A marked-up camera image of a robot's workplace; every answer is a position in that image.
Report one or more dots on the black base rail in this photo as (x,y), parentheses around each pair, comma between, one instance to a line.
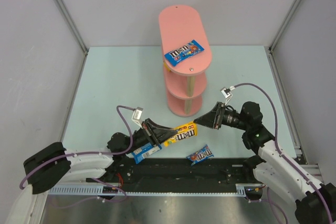
(163,172)

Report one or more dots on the blue white candy bar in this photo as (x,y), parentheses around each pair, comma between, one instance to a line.
(144,152)

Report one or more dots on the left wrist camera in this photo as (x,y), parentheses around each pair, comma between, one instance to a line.
(136,116)

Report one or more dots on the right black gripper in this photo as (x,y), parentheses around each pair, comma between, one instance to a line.
(218,116)

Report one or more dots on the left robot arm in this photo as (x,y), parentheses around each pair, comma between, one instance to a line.
(55,163)

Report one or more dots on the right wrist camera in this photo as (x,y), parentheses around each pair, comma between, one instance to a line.
(227,93)

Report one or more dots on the pink tiered shelf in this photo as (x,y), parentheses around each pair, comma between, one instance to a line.
(185,84)

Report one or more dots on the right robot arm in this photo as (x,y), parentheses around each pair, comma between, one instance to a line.
(312,200)

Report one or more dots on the blue M&M bag on shelf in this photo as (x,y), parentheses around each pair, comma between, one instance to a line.
(178,55)

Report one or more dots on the yellow candy bag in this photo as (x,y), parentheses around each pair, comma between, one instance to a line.
(184,131)

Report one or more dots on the blue M&M bag on table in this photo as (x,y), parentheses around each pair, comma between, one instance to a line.
(203,154)

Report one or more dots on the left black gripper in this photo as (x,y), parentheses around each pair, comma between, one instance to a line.
(150,133)

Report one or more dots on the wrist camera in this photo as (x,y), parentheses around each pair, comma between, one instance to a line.
(136,116)
(227,93)

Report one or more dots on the yellow M&M bag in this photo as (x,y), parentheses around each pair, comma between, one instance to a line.
(166,66)

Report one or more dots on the slotted cable duct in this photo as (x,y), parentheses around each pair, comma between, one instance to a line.
(221,190)

